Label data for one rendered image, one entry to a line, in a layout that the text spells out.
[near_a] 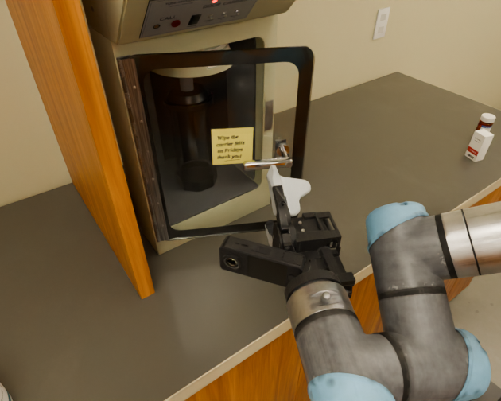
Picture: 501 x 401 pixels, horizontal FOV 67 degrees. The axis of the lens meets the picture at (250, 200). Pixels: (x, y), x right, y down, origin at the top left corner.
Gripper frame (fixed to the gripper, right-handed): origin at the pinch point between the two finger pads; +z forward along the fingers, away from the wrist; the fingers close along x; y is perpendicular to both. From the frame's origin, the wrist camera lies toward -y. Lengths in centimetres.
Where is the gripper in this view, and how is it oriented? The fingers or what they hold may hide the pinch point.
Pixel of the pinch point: (267, 197)
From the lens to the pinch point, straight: 62.0
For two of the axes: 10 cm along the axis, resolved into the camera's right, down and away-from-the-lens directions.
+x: 0.0, -7.7, -6.3
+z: -1.6, -6.3, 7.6
